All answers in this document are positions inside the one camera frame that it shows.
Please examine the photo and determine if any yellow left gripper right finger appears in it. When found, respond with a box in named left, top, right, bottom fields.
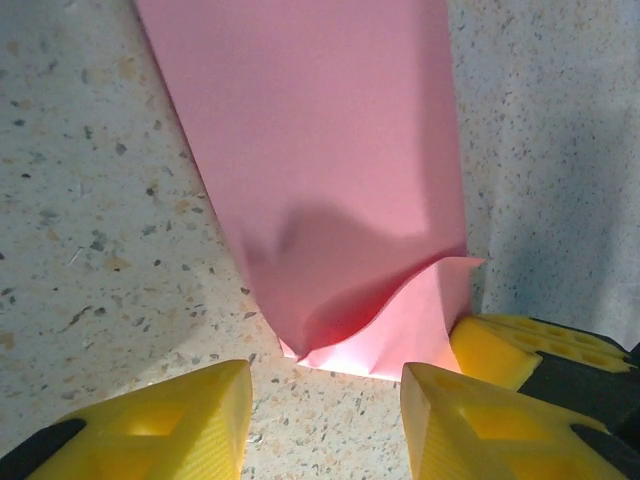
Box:
left=401, top=361, right=640, bottom=480

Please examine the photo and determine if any pink paper sheet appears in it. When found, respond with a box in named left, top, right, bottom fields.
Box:
left=132, top=0, right=486, bottom=379

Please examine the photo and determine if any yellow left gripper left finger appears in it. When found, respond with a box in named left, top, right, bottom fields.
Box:
left=0, top=358, right=254, bottom=480

